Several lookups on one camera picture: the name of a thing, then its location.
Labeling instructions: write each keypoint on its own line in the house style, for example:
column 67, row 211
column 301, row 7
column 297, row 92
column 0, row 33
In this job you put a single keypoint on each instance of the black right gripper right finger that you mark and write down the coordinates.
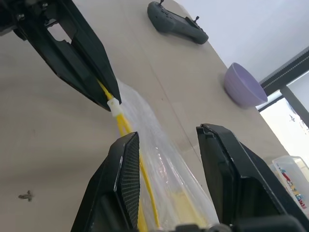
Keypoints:
column 229, row 174

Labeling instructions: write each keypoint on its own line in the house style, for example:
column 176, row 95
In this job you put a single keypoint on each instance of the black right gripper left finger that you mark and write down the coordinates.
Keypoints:
column 116, row 193

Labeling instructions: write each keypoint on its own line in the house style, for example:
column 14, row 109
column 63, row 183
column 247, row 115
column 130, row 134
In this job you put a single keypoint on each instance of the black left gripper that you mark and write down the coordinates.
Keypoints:
column 26, row 12

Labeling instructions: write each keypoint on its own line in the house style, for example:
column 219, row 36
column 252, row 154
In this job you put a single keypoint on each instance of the clear yellow-zipper plastic bag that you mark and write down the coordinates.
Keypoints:
column 157, row 154

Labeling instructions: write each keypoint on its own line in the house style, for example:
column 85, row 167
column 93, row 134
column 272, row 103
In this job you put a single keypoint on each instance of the clear plastic storage box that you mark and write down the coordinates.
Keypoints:
column 293, row 183

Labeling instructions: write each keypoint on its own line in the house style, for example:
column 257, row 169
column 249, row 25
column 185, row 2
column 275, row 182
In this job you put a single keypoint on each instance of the purple plastic bowl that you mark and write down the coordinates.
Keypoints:
column 243, row 85

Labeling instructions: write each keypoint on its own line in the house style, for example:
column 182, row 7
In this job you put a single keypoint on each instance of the black handheld remote controller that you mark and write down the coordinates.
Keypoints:
column 176, row 23

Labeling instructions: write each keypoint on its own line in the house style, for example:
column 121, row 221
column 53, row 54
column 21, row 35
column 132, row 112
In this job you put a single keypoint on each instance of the black window frame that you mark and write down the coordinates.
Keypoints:
column 282, row 77

